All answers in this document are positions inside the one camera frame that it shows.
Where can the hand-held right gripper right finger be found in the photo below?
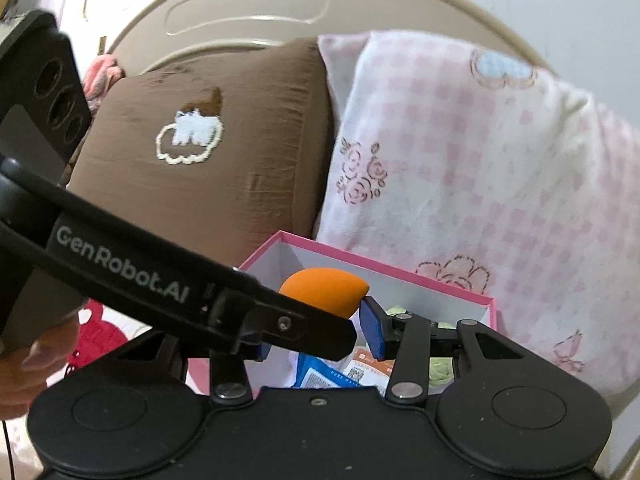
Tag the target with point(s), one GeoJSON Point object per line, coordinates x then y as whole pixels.
{"type": "Point", "coordinates": [372, 330]}

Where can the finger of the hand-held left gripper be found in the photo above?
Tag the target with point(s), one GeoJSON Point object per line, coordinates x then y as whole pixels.
{"type": "Point", "coordinates": [300, 325]}

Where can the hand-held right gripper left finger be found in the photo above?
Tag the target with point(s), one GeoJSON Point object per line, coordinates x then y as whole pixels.
{"type": "Point", "coordinates": [262, 352]}

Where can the orange white small box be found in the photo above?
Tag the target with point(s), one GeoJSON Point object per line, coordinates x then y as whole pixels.
{"type": "Point", "coordinates": [367, 367]}

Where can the orange makeup sponge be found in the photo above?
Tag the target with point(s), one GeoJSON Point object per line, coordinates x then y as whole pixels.
{"type": "Point", "coordinates": [320, 292]}

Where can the blue packet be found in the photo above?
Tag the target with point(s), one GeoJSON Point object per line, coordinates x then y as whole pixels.
{"type": "Point", "coordinates": [330, 375]}

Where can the pink cardboard box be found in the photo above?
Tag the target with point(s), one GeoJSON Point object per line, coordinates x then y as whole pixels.
{"type": "Point", "coordinates": [440, 300]}

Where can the green yarn ball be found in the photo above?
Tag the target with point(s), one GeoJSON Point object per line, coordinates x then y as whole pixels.
{"type": "Point", "coordinates": [441, 372]}

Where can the person's left hand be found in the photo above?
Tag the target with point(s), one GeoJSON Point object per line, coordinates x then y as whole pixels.
{"type": "Point", "coordinates": [45, 360]}

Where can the red bear printed blanket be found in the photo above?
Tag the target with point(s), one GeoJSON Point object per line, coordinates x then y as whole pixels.
{"type": "Point", "coordinates": [105, 335]}

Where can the brown pillow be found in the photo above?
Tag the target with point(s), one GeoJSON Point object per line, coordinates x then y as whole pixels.
{"type": "Point", "coordinates": [225, 185]}

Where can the grey rabbit plush toy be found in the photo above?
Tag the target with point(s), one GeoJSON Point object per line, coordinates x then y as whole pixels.
{"type": "Point", "coordinates": [102, 77]}

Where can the pink checked pillow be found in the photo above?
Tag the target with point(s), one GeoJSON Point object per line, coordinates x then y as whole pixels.
{"type": "Point", "coordinates": [500, 185]}

